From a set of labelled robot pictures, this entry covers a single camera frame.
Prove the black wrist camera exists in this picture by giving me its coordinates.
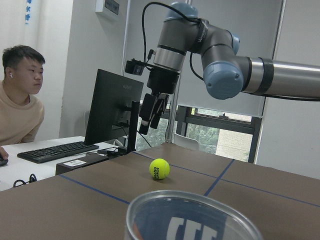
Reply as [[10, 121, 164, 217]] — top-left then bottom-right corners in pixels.
[[124, 58, 152, 76]]

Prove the white chair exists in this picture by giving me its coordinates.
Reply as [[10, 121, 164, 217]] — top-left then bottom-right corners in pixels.
[[173, 133, 200, 151]]

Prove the black box with white label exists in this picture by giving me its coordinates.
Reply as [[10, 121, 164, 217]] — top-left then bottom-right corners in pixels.
[[55, 153, 109, 175]]

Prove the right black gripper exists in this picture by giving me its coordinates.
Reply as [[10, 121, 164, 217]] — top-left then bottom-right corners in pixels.
[[139, 68, 180, 135]]

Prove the black keyboard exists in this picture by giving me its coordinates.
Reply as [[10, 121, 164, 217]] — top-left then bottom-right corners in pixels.
[[17, 141, 99, 164]]

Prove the black computer mouse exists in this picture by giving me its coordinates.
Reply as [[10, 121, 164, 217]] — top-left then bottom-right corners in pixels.
[[0, 155, 8, 167]]

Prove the aluminium frame post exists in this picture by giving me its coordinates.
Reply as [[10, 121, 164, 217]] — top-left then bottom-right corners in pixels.
[[165, 82, 180, 143]]

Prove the person in beige shirt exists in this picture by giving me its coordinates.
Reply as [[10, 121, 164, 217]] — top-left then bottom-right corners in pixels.
[[0, 45, 45, 146]]

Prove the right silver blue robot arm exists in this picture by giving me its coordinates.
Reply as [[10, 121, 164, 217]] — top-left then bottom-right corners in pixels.
[[139, 2, 320, 135]]

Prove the yellow tennis ball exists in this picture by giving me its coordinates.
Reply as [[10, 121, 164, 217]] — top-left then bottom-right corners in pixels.
[[149, 158, 170, 180]]

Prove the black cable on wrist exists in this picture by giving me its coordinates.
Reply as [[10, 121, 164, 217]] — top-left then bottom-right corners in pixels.
[[141, 1, 208, 81]]

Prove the white electrical wall box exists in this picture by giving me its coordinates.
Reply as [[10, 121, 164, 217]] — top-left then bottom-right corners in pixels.
[[95, 0, 120, 19]]

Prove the black computer monitor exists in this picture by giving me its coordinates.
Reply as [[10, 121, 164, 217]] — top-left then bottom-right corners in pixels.
[[84, 69, 144, 153]]

